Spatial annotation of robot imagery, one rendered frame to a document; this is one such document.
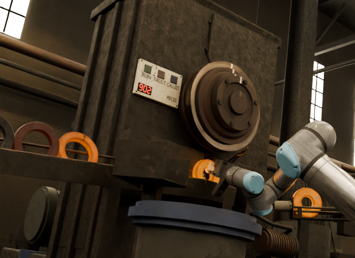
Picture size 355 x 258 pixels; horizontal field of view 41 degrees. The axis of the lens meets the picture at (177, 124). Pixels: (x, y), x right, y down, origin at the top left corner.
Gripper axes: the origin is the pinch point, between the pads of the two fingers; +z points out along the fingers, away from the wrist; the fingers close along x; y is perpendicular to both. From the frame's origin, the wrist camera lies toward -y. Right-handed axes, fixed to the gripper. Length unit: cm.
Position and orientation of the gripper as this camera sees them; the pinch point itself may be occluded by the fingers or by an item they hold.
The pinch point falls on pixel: (206, 171)
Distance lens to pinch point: 238.0
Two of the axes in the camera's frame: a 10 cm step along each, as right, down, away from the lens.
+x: -8.1, -2.8, -5.2
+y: 3.0, -9.5, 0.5
